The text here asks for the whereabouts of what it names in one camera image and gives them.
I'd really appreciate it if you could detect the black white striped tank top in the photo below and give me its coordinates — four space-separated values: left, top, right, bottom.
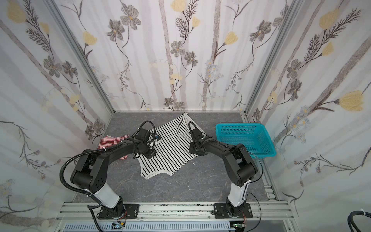
138 113 197 180

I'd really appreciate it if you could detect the red white striped tank top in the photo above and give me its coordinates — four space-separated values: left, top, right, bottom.
97 135 129 149

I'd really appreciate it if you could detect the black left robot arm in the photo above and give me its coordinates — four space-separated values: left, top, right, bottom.
64 128 160 220

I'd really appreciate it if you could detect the teal plastic basket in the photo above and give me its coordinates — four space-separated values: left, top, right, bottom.
215 123 276 159

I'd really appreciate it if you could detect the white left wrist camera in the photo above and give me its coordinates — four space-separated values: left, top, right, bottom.
152 134 161 146

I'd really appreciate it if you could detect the black corrugated cable conduit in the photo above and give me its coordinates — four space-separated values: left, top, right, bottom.
58 120 157 232

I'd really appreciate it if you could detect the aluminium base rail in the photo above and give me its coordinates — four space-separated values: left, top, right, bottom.
53 201 299 225

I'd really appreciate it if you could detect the white slotted cable duct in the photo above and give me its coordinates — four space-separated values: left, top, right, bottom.
62 221 236 232

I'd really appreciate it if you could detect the black cable bundle right corner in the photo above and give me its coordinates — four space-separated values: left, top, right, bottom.
347 209 371 232

